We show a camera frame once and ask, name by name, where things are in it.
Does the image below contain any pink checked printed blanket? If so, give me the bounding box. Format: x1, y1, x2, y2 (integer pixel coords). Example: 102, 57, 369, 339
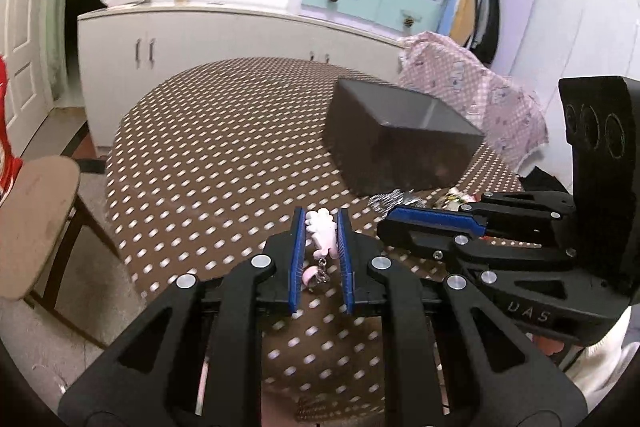
398, 32, 550, 171

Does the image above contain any lavender wardrobe door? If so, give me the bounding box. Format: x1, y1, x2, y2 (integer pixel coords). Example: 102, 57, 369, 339
492, 0, 547, 75

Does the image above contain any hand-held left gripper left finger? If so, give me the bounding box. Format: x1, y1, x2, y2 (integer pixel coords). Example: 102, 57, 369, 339
57, 207, 307, 427

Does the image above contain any cream wardrobe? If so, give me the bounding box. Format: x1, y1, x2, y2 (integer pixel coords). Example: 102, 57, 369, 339
509, 0, 640, 168

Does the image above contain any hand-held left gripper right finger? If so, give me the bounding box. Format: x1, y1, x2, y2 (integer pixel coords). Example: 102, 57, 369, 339
337, 208, 589, 427

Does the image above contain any brown dotted tablecloth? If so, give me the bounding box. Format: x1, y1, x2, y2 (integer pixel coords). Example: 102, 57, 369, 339
105, 57, 551, 427

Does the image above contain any wooden stool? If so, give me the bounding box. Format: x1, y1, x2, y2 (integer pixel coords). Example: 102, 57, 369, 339
0, 156, 122, 349

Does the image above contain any person's right forearm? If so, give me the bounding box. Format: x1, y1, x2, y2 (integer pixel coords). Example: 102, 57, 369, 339
564, 314, 640, 409

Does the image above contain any white panelled door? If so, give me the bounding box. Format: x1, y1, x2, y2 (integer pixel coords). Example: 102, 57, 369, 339
0, 0, 67, 135

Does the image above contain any pink rabbit keychain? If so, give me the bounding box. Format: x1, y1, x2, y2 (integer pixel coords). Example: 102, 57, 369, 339
300, 208, 339, 293

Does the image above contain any cream sideboard cabinet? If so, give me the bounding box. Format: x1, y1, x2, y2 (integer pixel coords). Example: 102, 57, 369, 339
77, 2, 412, 153

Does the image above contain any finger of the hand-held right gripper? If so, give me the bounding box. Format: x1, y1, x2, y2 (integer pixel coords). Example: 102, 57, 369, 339
460, 190, 577, 236
377, 206, 577, 274

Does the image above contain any dark grey metal box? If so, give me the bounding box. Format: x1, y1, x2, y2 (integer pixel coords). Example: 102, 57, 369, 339
324, 77, 486, 197

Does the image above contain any row of hanging clothes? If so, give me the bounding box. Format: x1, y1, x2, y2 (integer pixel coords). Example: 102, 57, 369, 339
439, 0, 502, 64

